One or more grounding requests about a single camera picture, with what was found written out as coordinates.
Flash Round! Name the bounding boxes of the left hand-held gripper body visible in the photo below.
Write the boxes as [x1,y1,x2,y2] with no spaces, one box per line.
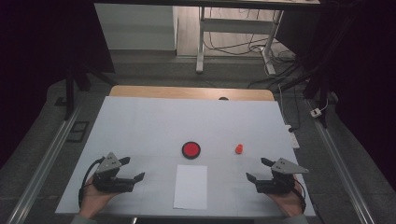
[92,151,136,194]

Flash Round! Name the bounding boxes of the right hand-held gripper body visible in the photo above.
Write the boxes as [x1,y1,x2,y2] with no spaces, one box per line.
[254,157,310,196]

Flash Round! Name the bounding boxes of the round red ink pad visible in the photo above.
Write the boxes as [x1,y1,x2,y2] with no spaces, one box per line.
[181,141,202,161]

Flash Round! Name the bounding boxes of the person's right hand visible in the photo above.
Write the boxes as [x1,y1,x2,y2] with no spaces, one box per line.
[264,182,305,218]

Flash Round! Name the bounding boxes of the person's left hand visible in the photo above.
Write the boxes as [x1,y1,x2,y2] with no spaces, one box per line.
[78,177,121,219]

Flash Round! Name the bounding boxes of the white power strip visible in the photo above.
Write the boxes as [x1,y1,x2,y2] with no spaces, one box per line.
[285,124,301,150]

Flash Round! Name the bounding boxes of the large white table cover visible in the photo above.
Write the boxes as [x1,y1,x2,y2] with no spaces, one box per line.
[54,95,317,218]

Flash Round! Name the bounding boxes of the white paper sheet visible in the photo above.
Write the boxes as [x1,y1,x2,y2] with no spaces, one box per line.
[173,163,208,211]

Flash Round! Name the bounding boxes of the black floor socket plate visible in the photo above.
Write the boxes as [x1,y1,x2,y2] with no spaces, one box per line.
[65,120,91,144]

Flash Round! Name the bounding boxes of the black metal stand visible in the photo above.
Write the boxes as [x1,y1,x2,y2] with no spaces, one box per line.
[63,60,119,121]
[278,59,332,129]

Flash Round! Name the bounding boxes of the white cabinet panel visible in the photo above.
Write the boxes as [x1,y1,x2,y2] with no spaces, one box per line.
[93,3,178,51]

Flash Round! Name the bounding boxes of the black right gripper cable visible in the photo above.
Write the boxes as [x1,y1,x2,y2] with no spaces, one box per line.
[292,175,308,215]

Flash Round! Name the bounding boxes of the aluminium floor rail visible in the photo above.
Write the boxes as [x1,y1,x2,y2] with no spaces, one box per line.
[6,101,82,224]
[305,98,376,224]

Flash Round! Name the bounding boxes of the black floor cables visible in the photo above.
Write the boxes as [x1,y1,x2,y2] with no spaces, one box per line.
[204,7,300,90]

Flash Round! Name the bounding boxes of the white metal desk frame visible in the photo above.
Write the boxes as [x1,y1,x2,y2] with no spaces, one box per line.
[195,6,285,76]

